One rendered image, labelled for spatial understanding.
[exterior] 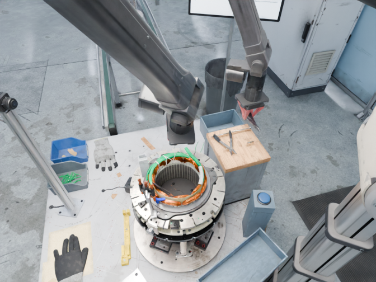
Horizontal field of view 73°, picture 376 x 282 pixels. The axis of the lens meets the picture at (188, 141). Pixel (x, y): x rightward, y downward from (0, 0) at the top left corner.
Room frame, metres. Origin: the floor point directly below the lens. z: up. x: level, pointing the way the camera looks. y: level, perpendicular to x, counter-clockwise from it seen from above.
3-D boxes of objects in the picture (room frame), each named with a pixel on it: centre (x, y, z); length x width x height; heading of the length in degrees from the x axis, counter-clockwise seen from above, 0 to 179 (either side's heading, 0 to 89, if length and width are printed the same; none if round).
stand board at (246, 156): (0.69, -0.20, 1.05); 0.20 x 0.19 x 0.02; 18
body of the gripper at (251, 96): (0.72, -0.22, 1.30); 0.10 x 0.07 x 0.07; 109
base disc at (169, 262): (0.49, 0.03, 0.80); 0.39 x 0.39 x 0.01
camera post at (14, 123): (0.57, 0.52, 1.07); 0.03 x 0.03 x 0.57; 81
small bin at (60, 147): (0.86, 0.61, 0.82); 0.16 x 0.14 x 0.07; 107
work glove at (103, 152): (0.88, 0.44, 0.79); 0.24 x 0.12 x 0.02; 16
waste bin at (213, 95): (2.10, -0.35, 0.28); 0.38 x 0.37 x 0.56; 106
